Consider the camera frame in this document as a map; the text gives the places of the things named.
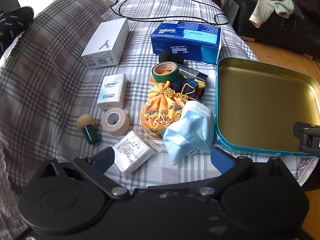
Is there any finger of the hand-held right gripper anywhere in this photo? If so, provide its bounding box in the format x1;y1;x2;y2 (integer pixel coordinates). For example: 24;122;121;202
293;121;320;131
299;129;320;155

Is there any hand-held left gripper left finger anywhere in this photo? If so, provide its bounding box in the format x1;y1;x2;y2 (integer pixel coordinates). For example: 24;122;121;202
37;147;132;200

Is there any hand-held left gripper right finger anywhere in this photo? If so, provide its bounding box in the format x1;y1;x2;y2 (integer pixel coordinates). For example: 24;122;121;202
195;146;290;199

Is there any clear plastic white packet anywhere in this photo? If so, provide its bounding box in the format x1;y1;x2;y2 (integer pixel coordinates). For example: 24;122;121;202
107;129;163;180

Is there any green-handled mushroom makeup sponge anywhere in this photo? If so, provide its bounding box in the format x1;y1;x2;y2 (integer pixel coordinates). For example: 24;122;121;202
76;114;100;145

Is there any blue face mask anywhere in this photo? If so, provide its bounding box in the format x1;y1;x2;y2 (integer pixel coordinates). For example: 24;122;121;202
163;101;215;166

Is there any teal tin tray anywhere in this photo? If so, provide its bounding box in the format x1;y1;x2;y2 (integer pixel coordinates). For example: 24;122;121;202
214;57;320;158

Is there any small white tissue box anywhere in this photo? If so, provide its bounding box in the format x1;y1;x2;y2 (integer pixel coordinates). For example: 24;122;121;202
96;74;127;110

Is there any orange embroidered drawstring pouch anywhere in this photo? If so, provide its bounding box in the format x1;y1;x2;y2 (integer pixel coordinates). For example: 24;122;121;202
141;81;187;139

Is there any navy colourful bag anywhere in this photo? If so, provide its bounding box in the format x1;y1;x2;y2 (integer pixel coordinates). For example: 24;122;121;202
150;76;208;100

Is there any green tape roll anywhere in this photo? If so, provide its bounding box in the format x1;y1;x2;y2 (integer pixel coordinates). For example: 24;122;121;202
152;62;180;83

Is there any black mushroom makeup sponge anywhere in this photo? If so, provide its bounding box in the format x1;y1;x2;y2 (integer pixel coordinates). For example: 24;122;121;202
158;51;184;64

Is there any beige tape roll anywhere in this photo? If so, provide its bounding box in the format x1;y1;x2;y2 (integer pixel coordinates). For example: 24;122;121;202
101;107;130;137

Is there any grey plaid blanket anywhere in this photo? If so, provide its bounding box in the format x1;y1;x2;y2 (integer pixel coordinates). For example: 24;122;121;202
0;0;318;233

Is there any black sofa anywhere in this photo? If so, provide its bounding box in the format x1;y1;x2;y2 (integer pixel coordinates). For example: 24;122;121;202
221;0;320;58

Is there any grey lace cloth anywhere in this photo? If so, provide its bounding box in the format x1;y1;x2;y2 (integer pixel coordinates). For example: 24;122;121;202
0;144;28;239

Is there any white phone box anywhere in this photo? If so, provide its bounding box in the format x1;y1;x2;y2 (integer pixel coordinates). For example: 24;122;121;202
81;18;130;70

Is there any blue tissue pack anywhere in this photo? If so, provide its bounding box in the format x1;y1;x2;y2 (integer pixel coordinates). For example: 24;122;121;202
150;20;222;65

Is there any green knit garment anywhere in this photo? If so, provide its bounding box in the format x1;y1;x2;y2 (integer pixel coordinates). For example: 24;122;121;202
249;0;295;28

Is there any grey metal cabinet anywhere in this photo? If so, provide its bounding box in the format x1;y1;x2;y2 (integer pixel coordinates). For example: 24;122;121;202
221;0;242;27

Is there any dark printed cloth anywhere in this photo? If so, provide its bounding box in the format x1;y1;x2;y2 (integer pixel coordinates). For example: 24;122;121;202
0;6;34;55

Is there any black cable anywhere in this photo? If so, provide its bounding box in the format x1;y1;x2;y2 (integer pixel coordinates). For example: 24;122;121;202
110;0;229;26

